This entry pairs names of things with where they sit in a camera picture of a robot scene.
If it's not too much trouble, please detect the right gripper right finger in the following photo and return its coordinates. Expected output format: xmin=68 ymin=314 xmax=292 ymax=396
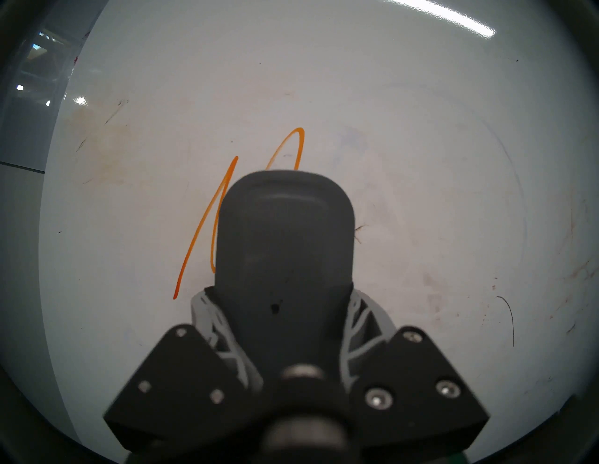
xmin=339 ymin=289 xmax=490 ymax=450

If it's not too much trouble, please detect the dark grey whiteboard eraser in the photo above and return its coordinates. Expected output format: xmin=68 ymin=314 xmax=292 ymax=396
xmin=214 ymin=169 xmax=355 ymax=376

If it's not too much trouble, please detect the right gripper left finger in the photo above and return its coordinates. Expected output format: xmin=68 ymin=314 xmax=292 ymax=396
xmin=103 ymin=286 xmax=263 ymax=453

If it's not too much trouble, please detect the white freestanding whiteboard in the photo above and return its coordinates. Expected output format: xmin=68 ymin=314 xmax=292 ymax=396
xmin=37 ymin=0 xmax=599 ymax=464

